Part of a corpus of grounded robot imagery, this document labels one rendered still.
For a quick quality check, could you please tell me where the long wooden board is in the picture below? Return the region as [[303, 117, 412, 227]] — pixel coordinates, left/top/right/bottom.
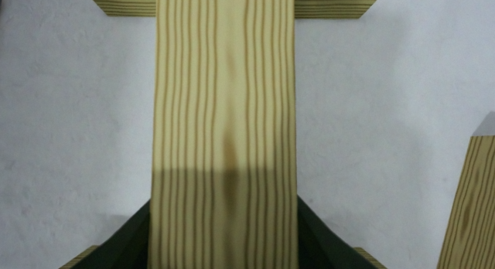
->
[[148, 0, 299, 269]]

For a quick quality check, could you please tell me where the light wooden block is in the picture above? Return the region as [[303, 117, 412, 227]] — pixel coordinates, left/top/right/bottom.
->
[[59, 245, 389, 269]]

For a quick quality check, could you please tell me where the light wood block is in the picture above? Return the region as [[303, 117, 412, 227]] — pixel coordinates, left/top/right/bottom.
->
[[437, 135, 495, 269]]

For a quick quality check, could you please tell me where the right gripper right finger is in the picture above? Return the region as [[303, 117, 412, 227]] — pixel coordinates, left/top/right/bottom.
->
[[297, 194, 379, 269]]

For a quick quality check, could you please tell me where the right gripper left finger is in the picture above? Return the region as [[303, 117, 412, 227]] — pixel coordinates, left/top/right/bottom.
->
[[70, 199, 150, 269]]

